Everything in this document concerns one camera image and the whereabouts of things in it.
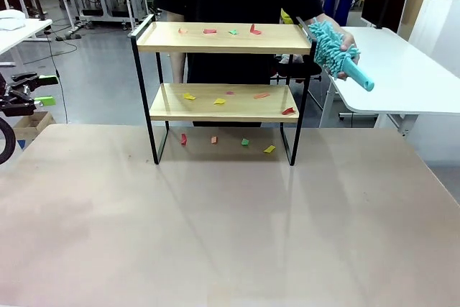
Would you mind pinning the black power strip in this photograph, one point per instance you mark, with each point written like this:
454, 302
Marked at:
68, 36

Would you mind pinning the orange paper scrap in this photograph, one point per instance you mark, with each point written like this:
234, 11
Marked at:
261, 95
183, 30
214, 139

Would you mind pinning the white cloth bundle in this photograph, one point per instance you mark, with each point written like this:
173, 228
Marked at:
10, 19

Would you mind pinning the black office chair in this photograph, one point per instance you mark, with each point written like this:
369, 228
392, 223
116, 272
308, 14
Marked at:
298, 69

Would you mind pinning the person's left hand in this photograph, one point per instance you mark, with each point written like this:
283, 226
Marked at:
354, 46

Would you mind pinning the teal microfiber duster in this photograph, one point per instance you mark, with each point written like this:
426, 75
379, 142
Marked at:
327, 41

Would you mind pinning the open cardboard box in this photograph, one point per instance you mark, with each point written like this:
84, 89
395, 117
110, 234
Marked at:
34, 125

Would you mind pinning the black frame wooden two-tier shelf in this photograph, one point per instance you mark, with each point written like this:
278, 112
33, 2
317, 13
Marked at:
223, 39

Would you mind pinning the green paper scrap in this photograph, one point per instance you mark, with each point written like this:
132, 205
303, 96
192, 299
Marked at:
233, 32
245, 142

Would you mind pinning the yellow paper scrap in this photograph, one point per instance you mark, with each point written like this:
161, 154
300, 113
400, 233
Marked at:
269, 149
219, 101
189, 96

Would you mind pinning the white table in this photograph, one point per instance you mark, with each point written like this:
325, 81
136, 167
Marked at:
18, 35

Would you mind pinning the white curved-edge desk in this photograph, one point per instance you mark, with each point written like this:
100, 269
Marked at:
395, 69

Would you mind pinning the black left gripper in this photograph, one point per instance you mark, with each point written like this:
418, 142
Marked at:
9, 100

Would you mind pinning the person's right forearm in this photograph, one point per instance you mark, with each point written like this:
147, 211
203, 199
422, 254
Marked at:
178, 68

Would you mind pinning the black computer monitor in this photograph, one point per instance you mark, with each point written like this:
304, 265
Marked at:
373, 1

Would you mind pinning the grey cloth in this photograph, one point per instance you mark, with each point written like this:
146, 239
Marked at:
285, 57

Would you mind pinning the yellow green cloth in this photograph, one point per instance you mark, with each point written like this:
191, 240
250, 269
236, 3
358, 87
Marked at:
286, 17

